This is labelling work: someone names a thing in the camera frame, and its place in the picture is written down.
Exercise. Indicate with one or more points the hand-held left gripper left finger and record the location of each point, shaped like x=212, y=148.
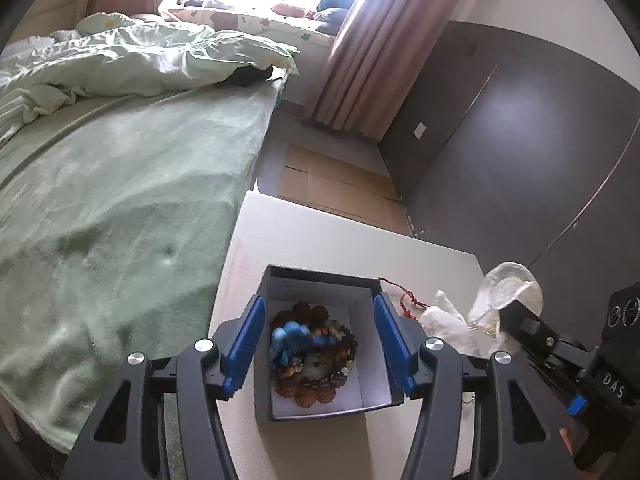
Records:
x=244, y=344

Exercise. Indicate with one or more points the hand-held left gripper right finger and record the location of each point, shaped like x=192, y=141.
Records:
x=395, y=344

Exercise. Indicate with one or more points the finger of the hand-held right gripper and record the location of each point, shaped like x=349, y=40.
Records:
x=537, y=335

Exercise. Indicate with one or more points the dark box with white lining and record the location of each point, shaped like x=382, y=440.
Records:
x=367, y=355

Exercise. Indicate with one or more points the clear plastic bag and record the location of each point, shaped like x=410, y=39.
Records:
x=505, y=285

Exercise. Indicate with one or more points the crumpled white tissue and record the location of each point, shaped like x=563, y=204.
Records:
x=445, y=325

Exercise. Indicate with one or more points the flat cardboard sheet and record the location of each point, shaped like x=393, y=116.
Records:
x=335, y=180

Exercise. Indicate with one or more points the green bed blanket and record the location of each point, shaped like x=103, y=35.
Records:
x=125, y=210

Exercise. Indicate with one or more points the dark brown wardrobe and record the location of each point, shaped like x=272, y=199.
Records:
x=510, y=135

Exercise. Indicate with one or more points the white wardrobe label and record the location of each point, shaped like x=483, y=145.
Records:
x=420, y=130

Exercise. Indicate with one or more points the light green duvet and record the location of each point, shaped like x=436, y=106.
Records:
x=150, y=57

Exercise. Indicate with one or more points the patterned pillow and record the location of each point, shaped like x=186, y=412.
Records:
x=240, y=21

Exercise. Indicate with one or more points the dark blue cushion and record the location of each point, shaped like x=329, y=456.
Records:
x=334, y=12

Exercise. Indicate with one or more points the small pink cushion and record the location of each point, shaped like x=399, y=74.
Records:
x=289, y=9

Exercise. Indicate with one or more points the printed pillow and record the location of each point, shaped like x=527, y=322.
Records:
x=102, y=22

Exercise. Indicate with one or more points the beige headboard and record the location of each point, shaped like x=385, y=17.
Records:
x=55, y=0

